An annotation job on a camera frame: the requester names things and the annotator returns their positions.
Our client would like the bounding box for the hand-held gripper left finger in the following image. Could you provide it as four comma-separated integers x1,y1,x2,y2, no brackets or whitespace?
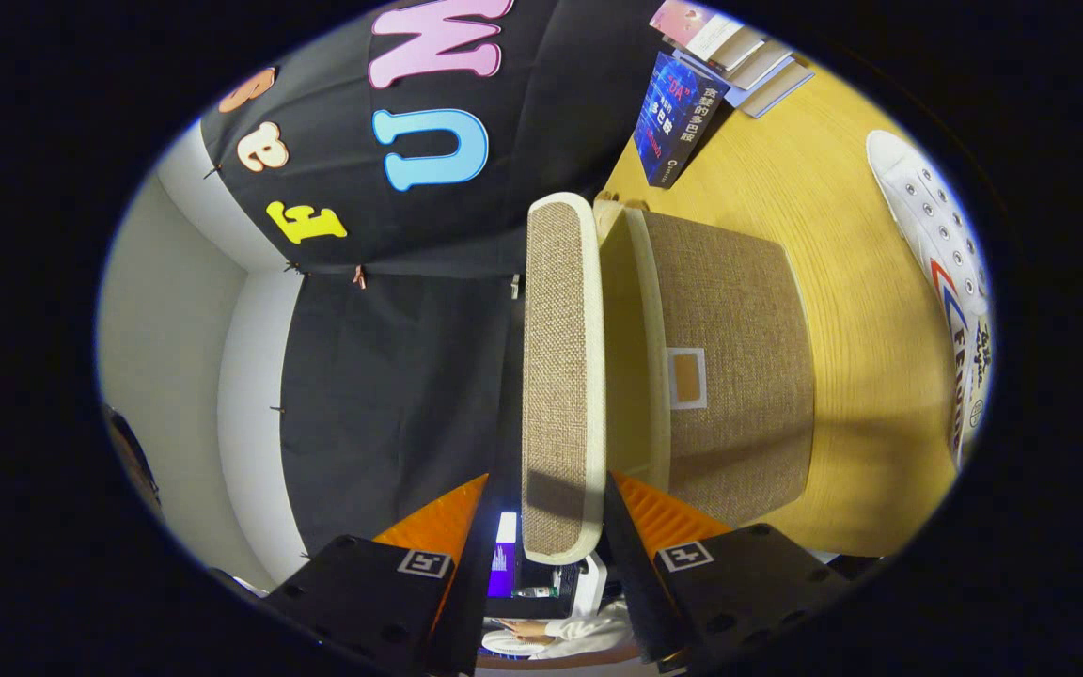
264,473,495,677

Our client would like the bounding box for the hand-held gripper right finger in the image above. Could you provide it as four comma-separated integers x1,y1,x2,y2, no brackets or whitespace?
603,470,867,673

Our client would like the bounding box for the brown fabric storage box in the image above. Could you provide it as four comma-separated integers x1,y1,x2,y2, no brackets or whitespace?
522,192,818,566

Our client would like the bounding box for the white canvas shoe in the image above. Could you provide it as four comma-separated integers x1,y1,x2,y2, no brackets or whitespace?
866,130,994,471

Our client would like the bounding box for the laptop computer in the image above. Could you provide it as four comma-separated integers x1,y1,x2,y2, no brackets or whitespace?
488,511,589,622

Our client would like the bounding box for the black backdrop cloth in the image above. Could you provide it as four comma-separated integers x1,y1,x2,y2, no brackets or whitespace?
198,0,693,558

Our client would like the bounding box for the dark blue book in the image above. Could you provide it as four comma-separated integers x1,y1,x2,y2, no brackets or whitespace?
634,52,730,189

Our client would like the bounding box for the grey blue-edged book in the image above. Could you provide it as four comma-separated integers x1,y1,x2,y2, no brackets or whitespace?
739,58,816,119

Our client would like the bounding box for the white paperback book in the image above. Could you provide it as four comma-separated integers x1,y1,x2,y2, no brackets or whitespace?
706,24,794,93

